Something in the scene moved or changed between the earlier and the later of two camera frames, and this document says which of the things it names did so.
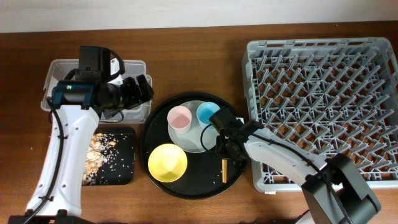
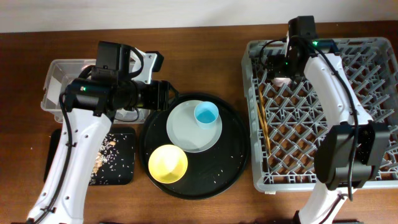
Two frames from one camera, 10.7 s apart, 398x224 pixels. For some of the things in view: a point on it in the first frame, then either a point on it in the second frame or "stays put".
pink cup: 180,119 to 280,81
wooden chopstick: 225,170 to 265,123
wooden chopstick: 222,162 to 266,145
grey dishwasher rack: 324,97 stays put
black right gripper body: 224,150 to 282,65
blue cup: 204,111 stays put
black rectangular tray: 119,167 stays put
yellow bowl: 167,163 stays put
